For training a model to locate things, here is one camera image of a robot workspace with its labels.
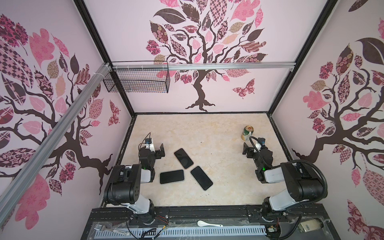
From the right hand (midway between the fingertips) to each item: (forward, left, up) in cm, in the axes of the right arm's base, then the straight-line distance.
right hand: (253, 142), depth 92 cm
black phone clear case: (-19, +33, -8) cm, 39 cm away
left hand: (0, +62, -2) cm, 62 cm away
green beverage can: (+8, +2, +1) cm, 8 cm away
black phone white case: (-17, +51, -11) cm, 55 cm away
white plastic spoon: (-41, +34, -8) cm, 54 cm away
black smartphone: (-5, +44, -9) cm, 46 cm away
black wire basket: (+58, +83, +9) cm, 101 cm away
